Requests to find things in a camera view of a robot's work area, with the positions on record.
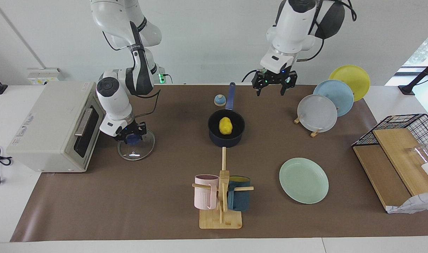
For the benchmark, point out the clear glass cup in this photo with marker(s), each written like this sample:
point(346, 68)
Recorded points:
point(418, 153)

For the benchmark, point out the beige toaster oven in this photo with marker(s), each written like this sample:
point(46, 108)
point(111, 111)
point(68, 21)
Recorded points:
point(45, 130)

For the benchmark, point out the wooden plate rack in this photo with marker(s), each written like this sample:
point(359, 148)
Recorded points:
point(315, 133)

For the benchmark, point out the yellow plate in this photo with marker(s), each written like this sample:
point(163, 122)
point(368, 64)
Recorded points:
point(352, 77)

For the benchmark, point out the wooden shelf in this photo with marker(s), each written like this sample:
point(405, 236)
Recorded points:
point(379, 172)

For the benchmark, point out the dark blue mug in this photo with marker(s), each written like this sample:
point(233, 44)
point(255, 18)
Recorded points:
point(239, 202)

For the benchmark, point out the white checked cloth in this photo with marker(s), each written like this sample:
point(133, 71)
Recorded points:
point(417, 203)

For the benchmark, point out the white wall power strip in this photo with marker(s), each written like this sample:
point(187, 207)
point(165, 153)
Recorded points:
point(45, 76)

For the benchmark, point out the brown paper table mat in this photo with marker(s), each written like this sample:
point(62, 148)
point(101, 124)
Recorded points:
point(164, 196)

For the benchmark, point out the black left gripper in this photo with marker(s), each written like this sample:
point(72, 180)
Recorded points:
point(275, 77)

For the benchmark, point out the black desk stand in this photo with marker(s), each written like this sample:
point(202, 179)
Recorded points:
point(416, 80)

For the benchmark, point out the yellow potato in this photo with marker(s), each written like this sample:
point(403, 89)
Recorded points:
point(225, 125)

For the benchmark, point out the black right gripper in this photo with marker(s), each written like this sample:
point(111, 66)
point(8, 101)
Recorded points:
point(133, 129)

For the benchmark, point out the mint green plate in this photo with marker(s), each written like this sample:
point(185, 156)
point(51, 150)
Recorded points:
point(303, 181)

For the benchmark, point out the pink mug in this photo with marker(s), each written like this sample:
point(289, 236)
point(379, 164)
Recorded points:
point(204, 196)

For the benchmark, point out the wooden mug tree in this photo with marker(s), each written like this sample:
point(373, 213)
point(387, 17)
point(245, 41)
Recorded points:
point(221, 219)

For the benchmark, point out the grey plate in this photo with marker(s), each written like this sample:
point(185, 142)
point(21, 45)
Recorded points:
point(317, 113)

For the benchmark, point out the light blue plate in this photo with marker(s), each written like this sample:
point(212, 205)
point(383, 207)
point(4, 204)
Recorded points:
point(338, 95)

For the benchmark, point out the glass lid purple knob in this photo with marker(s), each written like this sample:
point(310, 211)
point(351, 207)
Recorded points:
point(143, 149)

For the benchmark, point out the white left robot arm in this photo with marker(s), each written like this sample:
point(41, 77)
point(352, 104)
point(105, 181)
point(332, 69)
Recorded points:
point(293, 24)

